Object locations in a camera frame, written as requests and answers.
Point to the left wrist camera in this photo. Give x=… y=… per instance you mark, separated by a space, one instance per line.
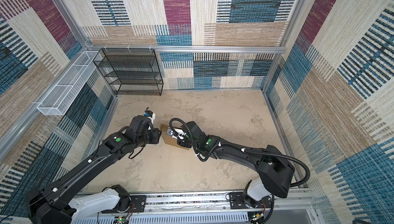
x=150 y=114

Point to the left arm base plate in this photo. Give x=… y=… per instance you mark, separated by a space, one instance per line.
x=132 y=204

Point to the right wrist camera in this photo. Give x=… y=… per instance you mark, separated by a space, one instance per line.
x=175 y=133

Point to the aluminium front rail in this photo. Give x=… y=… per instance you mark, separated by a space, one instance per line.
x=211 y=201

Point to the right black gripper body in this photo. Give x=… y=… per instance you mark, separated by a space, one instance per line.
x=187 y=143

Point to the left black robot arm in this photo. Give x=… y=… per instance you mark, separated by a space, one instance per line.
x=56 y=203

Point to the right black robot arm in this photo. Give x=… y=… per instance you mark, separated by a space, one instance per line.
x=274 y=169

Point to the black wire mesh shelf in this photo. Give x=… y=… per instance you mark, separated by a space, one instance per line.
x=130 y=71

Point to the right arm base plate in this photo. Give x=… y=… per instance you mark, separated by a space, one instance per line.
x=240 y=200

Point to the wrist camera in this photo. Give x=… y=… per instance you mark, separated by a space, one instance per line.
x=150 y=114
x=175 y=133

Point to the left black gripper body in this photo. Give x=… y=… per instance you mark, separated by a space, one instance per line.
x=153 y=137

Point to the white wire mesh basket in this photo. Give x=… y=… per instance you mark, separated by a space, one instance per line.
x=63 y=94

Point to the brown cardboard box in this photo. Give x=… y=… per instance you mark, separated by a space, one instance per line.
x=169 y=140

